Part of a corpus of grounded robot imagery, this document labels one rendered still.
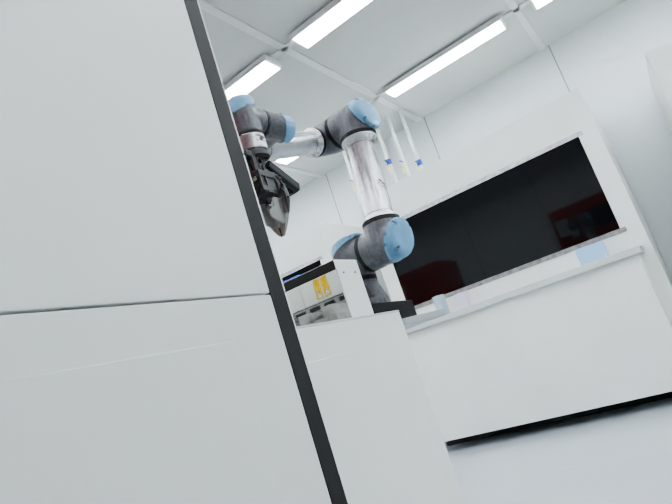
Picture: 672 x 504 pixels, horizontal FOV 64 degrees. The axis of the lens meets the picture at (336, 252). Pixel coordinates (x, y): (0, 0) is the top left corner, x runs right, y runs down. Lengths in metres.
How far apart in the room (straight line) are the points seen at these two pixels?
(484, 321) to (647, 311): 0.95
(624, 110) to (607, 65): 0.39
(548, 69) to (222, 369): 4.74
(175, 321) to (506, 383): 3.44
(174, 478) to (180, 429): 0.03
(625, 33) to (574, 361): 2.64
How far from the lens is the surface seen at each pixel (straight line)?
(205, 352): 0.44
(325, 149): 1.76
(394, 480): 0.99
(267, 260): 0.54
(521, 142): 3.99
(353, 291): 1.16
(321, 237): 4.61
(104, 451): 0.38
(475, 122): 5.10
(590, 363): 3.65
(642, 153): 4.77
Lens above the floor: 0.73
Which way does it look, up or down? 12 degrees up
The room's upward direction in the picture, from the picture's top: 18 degrees counter-clockwise
